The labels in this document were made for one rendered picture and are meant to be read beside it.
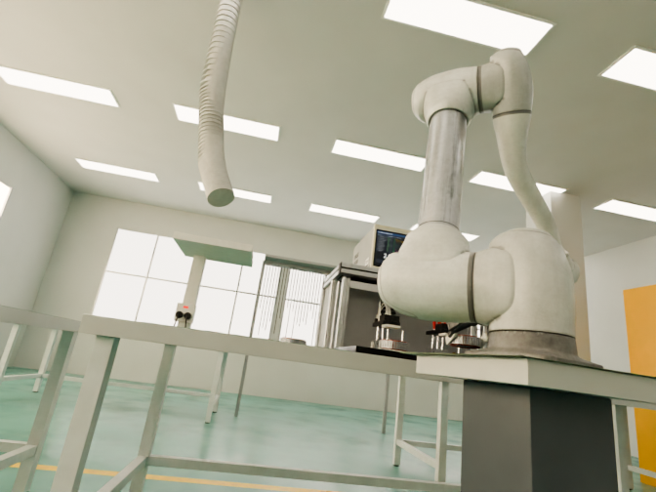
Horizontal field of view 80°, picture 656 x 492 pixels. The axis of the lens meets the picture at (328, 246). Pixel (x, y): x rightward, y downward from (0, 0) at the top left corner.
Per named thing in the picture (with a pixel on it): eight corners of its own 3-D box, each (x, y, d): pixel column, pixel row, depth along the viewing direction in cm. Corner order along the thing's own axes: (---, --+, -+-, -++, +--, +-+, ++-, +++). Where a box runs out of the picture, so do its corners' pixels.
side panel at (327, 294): (329, 353, 167) (339, 280, 176) (322, 352, 166) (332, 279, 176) (319, 353, 193) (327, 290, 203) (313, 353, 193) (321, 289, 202)
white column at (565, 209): (597, 469, 430) (580, 196, 527) (561, 465, 424) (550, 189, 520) (563, 458, 478) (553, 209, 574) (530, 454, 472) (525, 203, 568)
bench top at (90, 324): (752, 423, 136) (749, 407, 137) (77, 332, 105) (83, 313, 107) (545, 395, 231) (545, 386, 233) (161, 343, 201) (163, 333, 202)
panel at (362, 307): (470, 368, 175) (471, 302, 184) (326, 348, 166) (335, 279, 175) (469, 368, 176) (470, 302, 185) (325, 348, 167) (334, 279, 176)
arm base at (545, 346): (619, 376, 74) (616, 346, 76) (547, 362, 65) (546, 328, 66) (530, 369, 90) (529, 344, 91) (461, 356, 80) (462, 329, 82)
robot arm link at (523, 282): (583, 334, 68) (575, 216, 74) (471, 326, 76) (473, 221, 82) (573, 344, 81) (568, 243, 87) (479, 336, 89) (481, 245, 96)
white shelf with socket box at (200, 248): (234, 341, 175) (253, 244, 188) (148, 329, 170) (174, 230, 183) (237, 344, 208) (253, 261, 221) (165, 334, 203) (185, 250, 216)
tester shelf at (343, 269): (491, 298, 170) (491, 287, 171) (340, 271, 161) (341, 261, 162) (444, 308, 212) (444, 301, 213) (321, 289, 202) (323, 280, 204)
